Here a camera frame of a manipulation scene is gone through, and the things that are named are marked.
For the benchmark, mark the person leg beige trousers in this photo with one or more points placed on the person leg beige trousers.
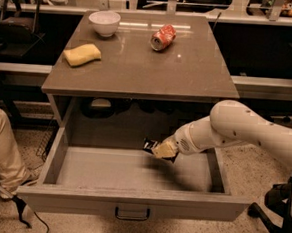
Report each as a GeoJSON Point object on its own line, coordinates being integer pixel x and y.
{"type": "Point", "coordinates": [13, 171]}

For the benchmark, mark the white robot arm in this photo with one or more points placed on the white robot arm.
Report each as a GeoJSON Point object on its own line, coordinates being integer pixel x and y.
{"type": "Point", "coordinates": [228, 123]}

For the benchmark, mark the yellow sponge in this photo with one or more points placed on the yellow sponge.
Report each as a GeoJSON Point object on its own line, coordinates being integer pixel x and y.
{"type": "Point", "coordinates": [82, 54]}

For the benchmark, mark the grey cabinet table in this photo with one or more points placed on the grey cabinet table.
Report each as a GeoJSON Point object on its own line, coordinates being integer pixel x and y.
{"type": "Point", "coordinates": [190, 69]}

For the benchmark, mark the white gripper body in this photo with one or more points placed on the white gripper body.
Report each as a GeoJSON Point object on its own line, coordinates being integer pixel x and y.
{"type": "Point", "coordinates": [181, 141]}

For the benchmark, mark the white ceramic bowl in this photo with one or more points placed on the white ceramic bowl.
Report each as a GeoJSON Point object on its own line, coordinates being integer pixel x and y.
{"type": "Point", "coordinates": [105, 23]}

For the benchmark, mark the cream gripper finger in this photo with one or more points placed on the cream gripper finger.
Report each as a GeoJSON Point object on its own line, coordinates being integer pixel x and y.
{"type": "Point", "coordinates": [166, 149]}

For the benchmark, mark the black chair at left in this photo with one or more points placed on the black chair at left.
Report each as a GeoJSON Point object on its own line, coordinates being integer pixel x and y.
{"type": "Point", "coordinates": [18, 34]}

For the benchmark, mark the black office chair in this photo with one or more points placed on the black office chair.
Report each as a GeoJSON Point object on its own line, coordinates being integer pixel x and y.
{"type": "Point", "coordinates": [279, 201]}

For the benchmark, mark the open grey top drawer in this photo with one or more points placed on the open grey top drawer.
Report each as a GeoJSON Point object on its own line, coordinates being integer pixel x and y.
{"type": "Point", "coordinates": [96, 165]}

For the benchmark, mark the crushed red soda can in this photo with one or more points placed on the crushed red soda can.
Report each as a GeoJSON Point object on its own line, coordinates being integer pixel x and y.
{"type": "Point", "coordinates": [163, 37]}

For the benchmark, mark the black drawer handle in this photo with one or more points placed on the black drawer handle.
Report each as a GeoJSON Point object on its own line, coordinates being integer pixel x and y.
{"type": "Point", "coordinates": [123, 214]}

